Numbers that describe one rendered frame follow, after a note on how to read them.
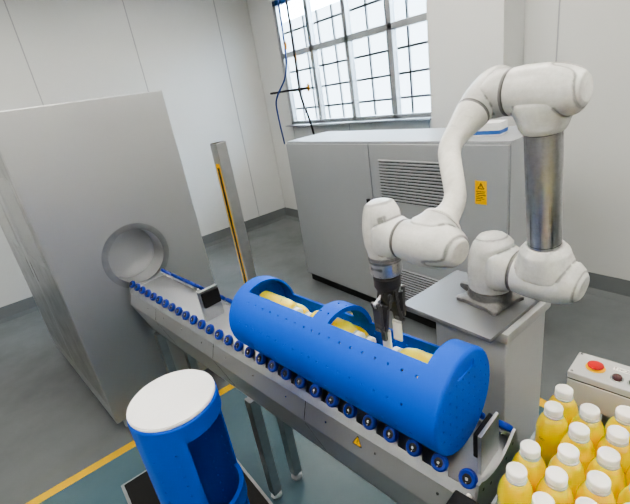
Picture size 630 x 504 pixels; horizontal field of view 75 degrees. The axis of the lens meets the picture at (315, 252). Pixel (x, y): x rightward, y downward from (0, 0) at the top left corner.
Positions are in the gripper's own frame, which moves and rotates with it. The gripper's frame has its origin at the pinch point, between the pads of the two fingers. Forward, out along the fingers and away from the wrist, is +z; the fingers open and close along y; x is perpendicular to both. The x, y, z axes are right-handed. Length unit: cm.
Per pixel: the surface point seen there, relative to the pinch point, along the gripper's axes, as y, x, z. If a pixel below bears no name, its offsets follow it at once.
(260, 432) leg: 13, -72, 73
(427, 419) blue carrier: 18.5, 22.7, 4.3
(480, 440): 9.7, 31.1, 12.8
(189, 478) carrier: 56, -39, 34
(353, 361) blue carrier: 16.2, -1.2, -0.4
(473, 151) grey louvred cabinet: -152, -49, -22
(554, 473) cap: 14, 48, 7
